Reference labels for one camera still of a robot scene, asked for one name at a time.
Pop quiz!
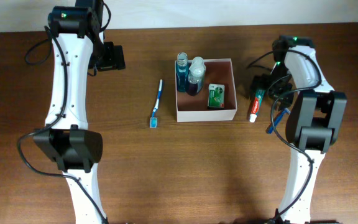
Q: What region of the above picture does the red green toothpaste tube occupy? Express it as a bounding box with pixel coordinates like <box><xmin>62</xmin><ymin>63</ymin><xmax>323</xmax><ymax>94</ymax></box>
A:
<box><xmin>249</xmin><ymin>89</ymin><xmax>265</xmax><ymax>123</ymax></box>

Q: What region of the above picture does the blue disposable razor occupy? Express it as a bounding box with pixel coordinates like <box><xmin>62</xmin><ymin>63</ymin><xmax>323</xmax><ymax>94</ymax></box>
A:
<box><xmin>266</xmin><ymin>108</ymin><xmax>290</xmax><ymax>134</ymax></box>

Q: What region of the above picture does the green soap box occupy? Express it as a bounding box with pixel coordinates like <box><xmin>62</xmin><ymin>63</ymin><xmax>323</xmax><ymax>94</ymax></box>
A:
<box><xmin>208</xmin><ymin>83</ymin><xmax>225</xmax><ymax>110</ymax></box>

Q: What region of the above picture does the teal mouthwash bottle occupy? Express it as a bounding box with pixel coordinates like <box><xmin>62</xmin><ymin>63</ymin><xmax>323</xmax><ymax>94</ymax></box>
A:
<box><xmin>176</xmin><ymin>52</ymin><xmax>189</xmax><ymax>92</ymax></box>

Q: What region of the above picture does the blue white toothbrush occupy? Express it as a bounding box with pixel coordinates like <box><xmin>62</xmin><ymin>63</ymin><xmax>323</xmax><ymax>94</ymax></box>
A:
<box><xmin>149</xmin><ymin>79</ymin><xmax>163</xmax><ymax>129</ymax></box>

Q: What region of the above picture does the clear purple liquid bottle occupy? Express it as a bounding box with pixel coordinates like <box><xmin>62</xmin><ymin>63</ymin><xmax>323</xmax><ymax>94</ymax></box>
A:
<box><xmin>186</xmin><ymin>57</ymin><xmax>206</xmax><ymax>96</ymax></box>

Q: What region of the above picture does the white cardboard box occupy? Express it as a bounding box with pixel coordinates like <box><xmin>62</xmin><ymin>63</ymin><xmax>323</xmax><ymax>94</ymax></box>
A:
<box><xmin>175</xmin><ymin>58</ymin><xmax>237</xmax><ymax>122</ymax></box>

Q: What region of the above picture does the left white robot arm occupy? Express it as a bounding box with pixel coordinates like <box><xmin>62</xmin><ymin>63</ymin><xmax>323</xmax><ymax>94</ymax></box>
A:
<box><xmin>30</xmin><ymin>0</ymin><xmax>126</xmax><ymax>223</ymax></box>

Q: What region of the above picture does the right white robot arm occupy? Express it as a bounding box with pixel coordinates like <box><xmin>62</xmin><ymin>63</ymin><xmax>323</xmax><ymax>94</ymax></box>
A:
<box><xmin>249</xmin><ymin>35</ymin><xmax>347</xmax><ymax>223</ymax></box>

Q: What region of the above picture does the left black cable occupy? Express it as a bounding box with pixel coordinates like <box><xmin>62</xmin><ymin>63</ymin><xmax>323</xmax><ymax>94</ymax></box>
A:
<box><xmin>16</xmin><ymin>0</ymin><xmax>113</xmax><ymax>224</ymax></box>

